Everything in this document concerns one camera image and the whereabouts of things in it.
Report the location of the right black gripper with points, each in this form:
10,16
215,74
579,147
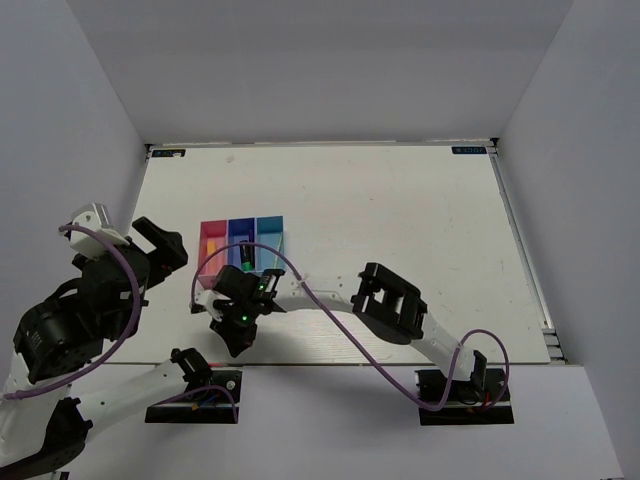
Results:
238,341

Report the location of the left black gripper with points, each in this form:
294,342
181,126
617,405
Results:
171,252

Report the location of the green capped black highlighter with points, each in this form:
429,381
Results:
247,256

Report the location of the yellow pink highlighter pen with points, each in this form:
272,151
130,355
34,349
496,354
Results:
278,251

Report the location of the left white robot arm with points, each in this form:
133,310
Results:
43,427

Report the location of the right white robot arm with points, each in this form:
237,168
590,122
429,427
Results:
388,305

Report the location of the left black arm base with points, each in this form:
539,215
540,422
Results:
220,405

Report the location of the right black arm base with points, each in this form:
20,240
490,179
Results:
465,406

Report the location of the pink container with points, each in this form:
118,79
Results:
213,236

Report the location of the dark blue container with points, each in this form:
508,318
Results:
238,230

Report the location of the left blue corner label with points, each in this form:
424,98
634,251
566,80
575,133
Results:
168,153

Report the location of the blue corner label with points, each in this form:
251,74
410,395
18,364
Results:
469,150
168,153

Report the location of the light blue container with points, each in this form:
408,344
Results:
267,233

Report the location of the right blue corner label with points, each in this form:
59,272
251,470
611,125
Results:
469,150

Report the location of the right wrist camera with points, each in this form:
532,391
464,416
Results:
204,302

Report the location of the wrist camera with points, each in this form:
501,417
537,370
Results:
96,218
204,302

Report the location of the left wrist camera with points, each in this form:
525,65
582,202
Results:
96,218

